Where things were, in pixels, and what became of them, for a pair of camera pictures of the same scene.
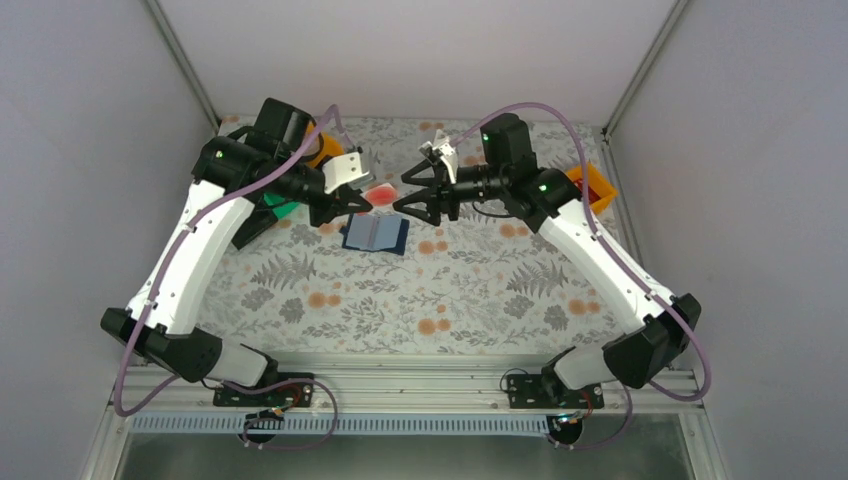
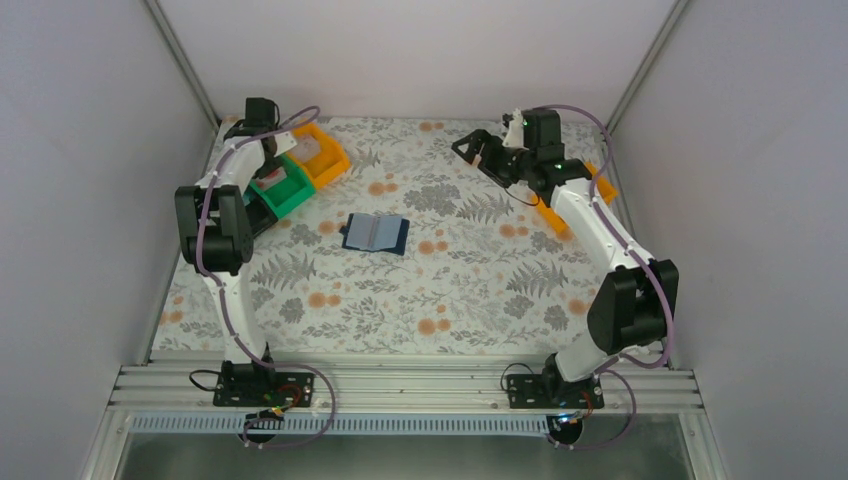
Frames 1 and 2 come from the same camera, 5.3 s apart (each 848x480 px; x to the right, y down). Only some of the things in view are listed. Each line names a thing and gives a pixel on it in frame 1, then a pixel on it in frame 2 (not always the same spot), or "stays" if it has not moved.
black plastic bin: (261, 219) stays
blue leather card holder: (384, 233) stays
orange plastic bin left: (330, 146) stays
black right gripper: (442, 197) -> (488, 152)
